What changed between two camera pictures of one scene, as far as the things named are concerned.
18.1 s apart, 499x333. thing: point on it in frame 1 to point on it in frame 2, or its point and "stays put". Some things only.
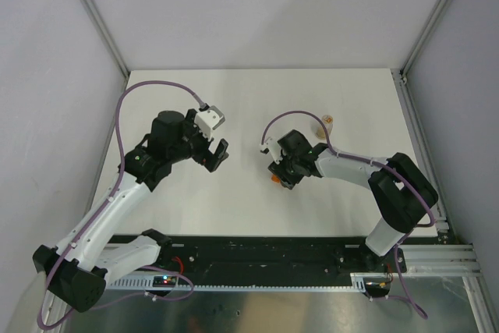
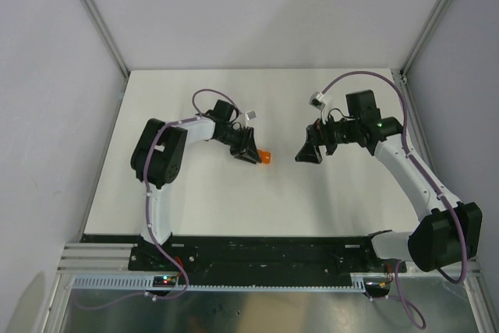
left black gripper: (206, 157) to (246, 144)
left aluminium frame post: (88, 1) stays put
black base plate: (279, 255) stays put
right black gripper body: (287, 171) to (323, 129)
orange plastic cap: (275, 178) to (266, 157)
